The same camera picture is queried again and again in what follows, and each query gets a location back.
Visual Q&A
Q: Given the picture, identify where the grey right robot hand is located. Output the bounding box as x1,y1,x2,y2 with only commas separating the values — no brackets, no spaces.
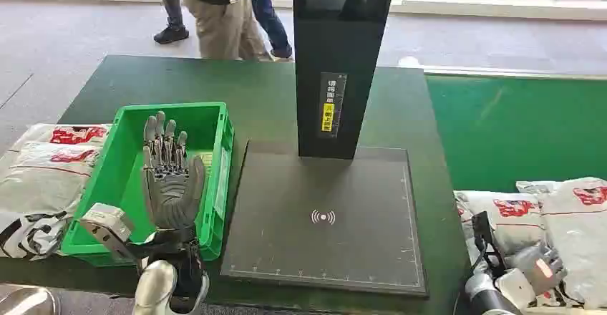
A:
508,243,568,296

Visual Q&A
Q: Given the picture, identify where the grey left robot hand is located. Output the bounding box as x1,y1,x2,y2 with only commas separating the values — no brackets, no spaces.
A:
141,110,207,232

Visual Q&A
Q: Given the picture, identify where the white crate sticker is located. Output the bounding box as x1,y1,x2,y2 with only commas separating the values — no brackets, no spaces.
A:
212,147,232,220

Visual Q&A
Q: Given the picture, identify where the green plastic crate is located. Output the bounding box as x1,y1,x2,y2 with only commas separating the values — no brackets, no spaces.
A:
60,102,235,268

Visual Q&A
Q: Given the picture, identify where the green conveyor mat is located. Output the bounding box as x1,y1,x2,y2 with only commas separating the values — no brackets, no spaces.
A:
425,74,607,195

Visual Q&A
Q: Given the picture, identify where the grey parcel bag black print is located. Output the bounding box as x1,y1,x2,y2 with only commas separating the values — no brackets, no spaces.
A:
0,208,72,261

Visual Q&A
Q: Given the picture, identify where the person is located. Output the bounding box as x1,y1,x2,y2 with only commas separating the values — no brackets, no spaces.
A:
124,0,275,62
246,0,294,62
152,0,190,46

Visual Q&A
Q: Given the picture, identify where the silver robot body shell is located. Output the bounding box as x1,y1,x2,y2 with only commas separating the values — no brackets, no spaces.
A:
0,284,60,315

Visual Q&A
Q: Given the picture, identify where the black scanner column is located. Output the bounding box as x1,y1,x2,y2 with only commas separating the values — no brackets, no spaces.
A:
291,0,397,160

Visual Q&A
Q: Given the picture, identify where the black and yellow label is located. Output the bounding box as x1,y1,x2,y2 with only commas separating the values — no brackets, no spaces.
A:
316,72,348,139

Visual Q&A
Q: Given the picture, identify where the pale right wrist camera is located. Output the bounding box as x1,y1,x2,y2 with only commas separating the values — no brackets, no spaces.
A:
495,267,538,310

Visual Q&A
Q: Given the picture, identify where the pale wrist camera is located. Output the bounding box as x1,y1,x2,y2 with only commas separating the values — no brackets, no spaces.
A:
79,203,138,261
495,267,538,310

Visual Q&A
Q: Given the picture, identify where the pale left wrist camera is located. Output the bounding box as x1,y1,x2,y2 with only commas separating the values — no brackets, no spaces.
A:
79,203,138,261

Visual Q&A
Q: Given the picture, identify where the black scanner base plate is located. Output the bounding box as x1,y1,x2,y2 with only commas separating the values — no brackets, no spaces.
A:
220,140,429,299

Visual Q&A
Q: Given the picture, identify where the pale conveyor frame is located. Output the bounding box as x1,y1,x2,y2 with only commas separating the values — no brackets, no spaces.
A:
397,55,607,82

